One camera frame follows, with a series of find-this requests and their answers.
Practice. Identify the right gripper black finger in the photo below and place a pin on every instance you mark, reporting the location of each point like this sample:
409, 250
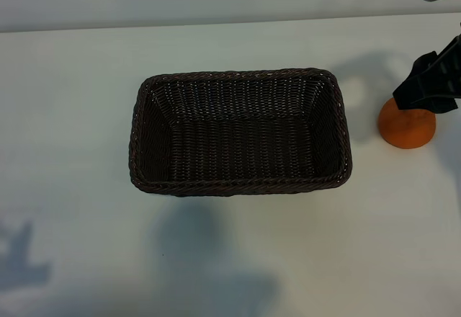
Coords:
443, 106
439, 77

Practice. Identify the orange fruit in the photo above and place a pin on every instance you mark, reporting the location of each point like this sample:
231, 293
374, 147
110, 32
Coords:
407, 131

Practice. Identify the dark brown wicker basket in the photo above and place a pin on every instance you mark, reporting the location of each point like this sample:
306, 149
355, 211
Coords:
241, 140

